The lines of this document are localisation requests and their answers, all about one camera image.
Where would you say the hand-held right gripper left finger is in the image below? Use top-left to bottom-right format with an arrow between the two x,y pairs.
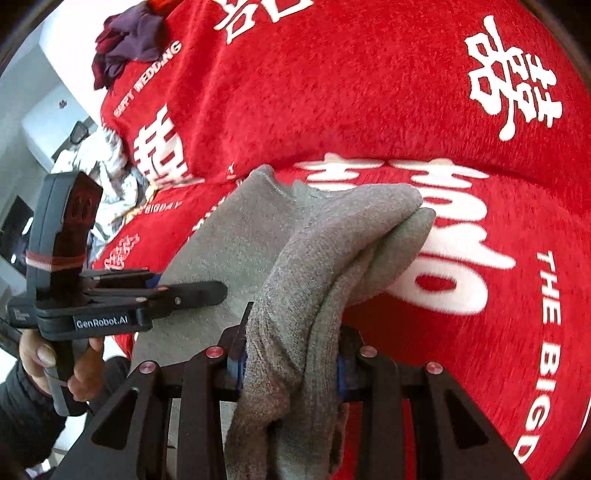
51,302 -> 256,480

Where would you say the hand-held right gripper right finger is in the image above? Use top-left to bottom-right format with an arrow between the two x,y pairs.
333,325 -> 530,480

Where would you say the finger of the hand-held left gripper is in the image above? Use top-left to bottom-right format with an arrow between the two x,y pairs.
82,270 -> 163,291
137,281 -> 229,320

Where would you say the grey knit cloth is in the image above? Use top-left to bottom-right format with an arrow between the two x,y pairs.
131,164 -> 437,480

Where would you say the person's left forearm dark sleeve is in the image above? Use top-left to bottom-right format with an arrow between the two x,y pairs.
0,356 -> 134,477

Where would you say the person's left hand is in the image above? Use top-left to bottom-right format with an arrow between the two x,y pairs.
18,329 -> 106,403

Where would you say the dark screen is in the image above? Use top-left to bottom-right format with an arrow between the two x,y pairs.
0,195 -> 35,274

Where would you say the silver patterned cloth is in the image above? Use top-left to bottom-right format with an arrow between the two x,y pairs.
52,126 -> 152,265

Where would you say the small black object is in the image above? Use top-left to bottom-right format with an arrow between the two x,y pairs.
69,120 -> 92,145

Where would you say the white cabinet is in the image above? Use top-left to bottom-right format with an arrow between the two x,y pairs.
39,0 -> 149,126

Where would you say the purple cloth pile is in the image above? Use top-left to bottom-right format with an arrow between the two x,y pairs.
91,1 -> 168,90

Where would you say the red blanket with white print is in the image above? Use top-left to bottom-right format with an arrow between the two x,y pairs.
90,0 -> 591,480

